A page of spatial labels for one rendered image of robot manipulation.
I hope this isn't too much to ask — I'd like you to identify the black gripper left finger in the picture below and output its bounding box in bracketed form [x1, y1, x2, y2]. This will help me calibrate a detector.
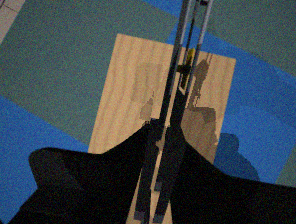
[28, 124, 150, 224]

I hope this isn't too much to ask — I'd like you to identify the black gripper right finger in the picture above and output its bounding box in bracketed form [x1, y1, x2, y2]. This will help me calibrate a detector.
[170, 141, 296, 224]

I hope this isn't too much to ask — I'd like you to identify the light wooden board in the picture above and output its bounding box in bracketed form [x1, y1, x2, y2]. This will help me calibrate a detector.
[87, 34, 236, 224]

